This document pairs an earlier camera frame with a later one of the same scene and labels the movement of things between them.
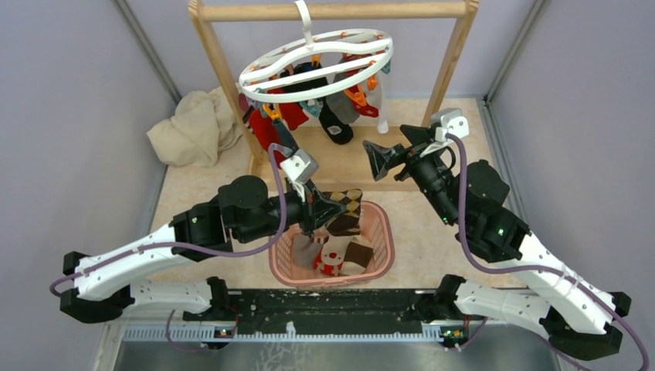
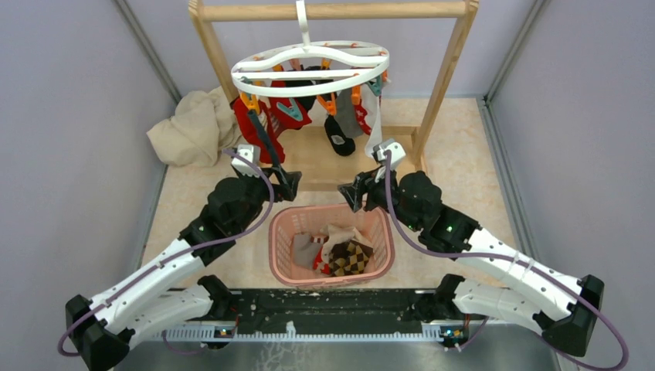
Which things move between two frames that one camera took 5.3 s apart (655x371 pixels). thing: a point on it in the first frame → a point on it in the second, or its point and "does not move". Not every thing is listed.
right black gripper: x=382 y=158 → x=368 y=182
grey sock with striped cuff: x=305 y=251 does not move
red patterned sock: x=366 y=110 → x=361 y=114
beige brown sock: x=358 y=254 → x=337 y=235
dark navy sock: x=286 y=137 → x=260 y=129
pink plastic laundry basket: x=376 y=229 does not move
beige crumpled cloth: x=202 y=125 does not move
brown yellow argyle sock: x=347 y=222 → x=348 y=257
